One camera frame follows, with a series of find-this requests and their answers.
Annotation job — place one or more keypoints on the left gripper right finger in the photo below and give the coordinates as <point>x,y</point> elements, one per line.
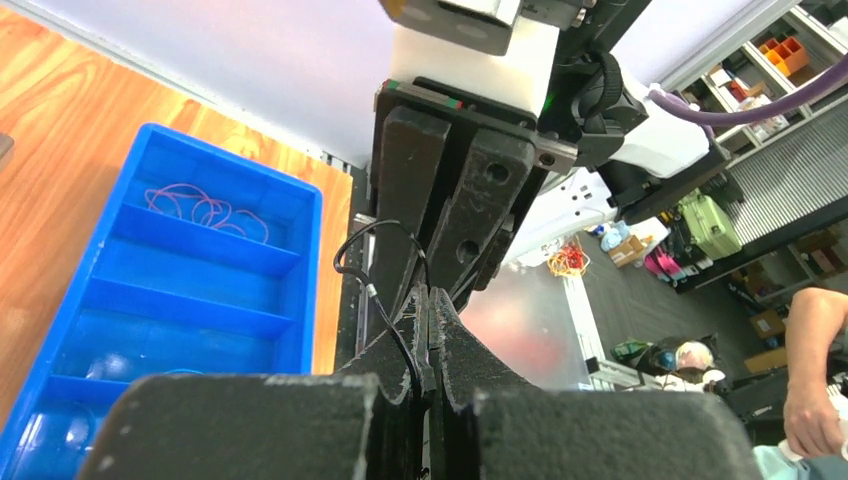
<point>488,422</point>

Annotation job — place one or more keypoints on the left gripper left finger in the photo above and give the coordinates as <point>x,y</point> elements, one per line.
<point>363,422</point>

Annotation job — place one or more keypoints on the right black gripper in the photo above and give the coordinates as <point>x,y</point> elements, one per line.
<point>412,120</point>

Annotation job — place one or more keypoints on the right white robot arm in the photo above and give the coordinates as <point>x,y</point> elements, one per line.
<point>662,157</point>

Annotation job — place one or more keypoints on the person's bare forearm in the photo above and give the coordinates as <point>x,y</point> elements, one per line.
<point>816,317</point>

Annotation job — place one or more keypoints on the person's bare hand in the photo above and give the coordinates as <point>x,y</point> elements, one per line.
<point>811,422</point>

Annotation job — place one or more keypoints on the blue plastic divided bin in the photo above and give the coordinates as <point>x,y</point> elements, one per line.
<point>202,262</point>

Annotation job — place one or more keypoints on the green suitcase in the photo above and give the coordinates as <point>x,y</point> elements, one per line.
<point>710,227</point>

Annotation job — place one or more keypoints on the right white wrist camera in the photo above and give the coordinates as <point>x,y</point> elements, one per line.
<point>499,50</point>

